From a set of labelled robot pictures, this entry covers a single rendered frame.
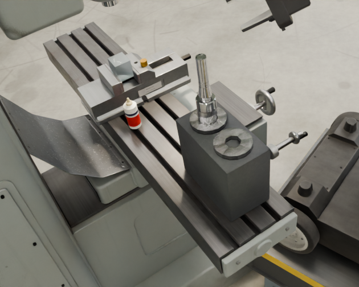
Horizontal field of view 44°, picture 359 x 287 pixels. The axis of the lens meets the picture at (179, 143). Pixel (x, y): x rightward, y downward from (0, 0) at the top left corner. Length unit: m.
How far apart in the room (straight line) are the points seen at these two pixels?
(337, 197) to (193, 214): 0.64
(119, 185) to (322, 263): 0.75
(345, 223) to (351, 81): 1.56
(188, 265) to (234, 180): 0.94
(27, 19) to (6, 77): 2.51
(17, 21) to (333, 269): 1.24
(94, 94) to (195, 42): 2.00
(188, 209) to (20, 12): 0.60
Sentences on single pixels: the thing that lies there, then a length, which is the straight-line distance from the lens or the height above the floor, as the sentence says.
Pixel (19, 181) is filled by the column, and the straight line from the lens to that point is 1.18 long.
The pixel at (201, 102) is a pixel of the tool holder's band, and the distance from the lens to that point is 1.01.
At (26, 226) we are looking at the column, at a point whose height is 0.89.
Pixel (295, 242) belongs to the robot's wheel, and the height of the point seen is 0.44.
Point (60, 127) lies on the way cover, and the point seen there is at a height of 0.89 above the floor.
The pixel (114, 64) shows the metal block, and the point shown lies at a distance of 1.39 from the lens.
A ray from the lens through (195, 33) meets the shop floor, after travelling 3.47.
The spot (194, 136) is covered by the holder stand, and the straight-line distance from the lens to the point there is 1.04.
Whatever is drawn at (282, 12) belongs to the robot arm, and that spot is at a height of 1.43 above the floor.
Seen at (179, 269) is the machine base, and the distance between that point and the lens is 1.88.
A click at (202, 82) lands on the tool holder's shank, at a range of 0.98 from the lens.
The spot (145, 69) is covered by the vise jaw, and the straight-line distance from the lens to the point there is 1.40.
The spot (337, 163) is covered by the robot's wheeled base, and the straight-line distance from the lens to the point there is 1.68.
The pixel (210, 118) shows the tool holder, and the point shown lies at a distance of 1.04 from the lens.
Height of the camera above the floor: 1.84
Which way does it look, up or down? 46 degrees down
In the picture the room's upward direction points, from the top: 11 degrees counter-clockwise
